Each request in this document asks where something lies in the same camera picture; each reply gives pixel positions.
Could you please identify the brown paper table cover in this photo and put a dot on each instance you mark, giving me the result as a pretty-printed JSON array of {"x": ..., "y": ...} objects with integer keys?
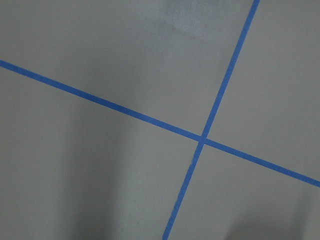
[{"x": 159, "y": 119}]

